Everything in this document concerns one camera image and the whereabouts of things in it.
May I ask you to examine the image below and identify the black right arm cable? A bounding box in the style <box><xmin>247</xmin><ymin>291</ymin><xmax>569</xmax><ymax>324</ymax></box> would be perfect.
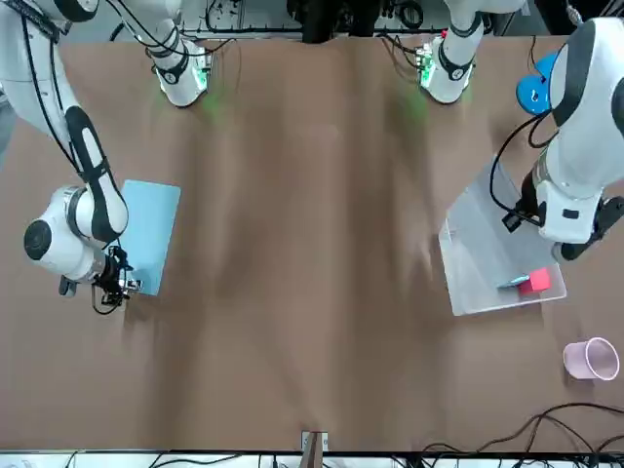
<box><xmin>19</xmin><ymin>9</ymin><xmax>123</xmax><ymax>254</ymax></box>

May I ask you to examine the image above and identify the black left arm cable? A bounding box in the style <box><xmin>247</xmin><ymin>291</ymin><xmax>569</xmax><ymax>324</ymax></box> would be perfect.
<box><xmin>488</xmin><ymin>114</ymin><xmax>562</xmax><ymax>228</ymax></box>

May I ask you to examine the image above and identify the grey mount bracket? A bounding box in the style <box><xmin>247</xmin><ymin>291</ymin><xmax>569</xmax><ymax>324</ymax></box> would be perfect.
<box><xmin>300</xmin><ymin>430</ymin><xmax>330</xmax><ymax>468</ymax></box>

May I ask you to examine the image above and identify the light blue block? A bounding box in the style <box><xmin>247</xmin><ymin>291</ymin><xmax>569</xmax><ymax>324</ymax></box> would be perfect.
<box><xmin>496</xmin><ymin>274</ymin><xmax>531</xmax><ymax>293</ymax></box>

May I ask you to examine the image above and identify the person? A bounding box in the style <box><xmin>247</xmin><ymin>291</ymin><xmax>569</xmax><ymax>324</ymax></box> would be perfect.
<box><xmin>287</xmin><ymin>0</ymin><xmax>386</xmax><ymax>44</ymax></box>

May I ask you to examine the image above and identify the green lit circuit board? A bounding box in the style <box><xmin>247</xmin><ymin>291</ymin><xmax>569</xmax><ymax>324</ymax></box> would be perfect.
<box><xmin>193</xmin><ymin>48</ymin><xmax>215</xmax><ymax>94</ymax></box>
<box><xmin>416</xmin><ymin>42</ymin><xmax>439</xmax><ymax>90</ymax></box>

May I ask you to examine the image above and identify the black coiled cable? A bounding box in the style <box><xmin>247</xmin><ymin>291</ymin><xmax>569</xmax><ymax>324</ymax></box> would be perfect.
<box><xmin>398</xmin><ymin>0</ymin><xmax>426</xmax><ymax>26</ymax></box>

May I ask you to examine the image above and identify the red block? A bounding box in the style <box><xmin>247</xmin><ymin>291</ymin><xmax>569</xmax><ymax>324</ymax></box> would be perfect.
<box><xmin>517</xmin><ymin>266</ymin><xmax>552</xmax><ymax>296</ymax></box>

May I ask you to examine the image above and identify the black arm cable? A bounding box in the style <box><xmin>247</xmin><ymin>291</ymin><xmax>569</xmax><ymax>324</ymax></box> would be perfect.
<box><xmin>488</xmin><ymin>114</ymin><xmax>562</xmax><ymax>228</ymax></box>
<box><xmin>19</xmin><ymin>9</ymin><xmax>123</xmax><ymax>254</ymax></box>

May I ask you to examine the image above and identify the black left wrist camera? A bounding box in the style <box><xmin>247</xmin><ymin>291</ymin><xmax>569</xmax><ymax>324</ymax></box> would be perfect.
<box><xmin>503</xmin><ymin>208</ymin><xmax>527</xmax><ymax>234</ymax></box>

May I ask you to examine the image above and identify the long black table cable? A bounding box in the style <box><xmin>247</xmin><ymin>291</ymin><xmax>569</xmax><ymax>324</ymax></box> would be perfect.
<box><xmin>421</xmin><ymin>402</ymin><xmax>624</xmax><ymax>457</ymax></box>

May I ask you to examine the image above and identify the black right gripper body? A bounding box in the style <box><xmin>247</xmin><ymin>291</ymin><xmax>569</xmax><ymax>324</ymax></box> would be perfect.
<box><xmin>95</xmin><ymin>246</ymin><xmax>132</xmax><ymax>306</ymax></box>

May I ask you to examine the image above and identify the blue desk lamp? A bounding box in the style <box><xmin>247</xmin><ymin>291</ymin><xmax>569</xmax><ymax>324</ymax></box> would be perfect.
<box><xmin>515</xmin><ymin>48</ymin><xmax>569</xmax><ymax>117</ymax></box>

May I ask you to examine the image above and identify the clear plastic tray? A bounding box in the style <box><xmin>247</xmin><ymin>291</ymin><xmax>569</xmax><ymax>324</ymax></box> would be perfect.
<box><xmin>437</xmin><ymin>216</ymin><xmax>569</xmax><ymax>318</ymax></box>

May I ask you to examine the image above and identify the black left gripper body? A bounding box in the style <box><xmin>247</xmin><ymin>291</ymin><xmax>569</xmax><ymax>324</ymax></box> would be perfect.
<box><xmin>519</xmin><ymin>168</ymin><xmax>542</xmax><ymax>220</ymax></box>

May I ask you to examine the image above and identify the pink plastic cup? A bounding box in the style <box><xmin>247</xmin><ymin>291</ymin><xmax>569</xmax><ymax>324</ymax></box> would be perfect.
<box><xmin>563</xmin><ymin>335</ymin><xmax>620</xmax><ymax>382</ymax></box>

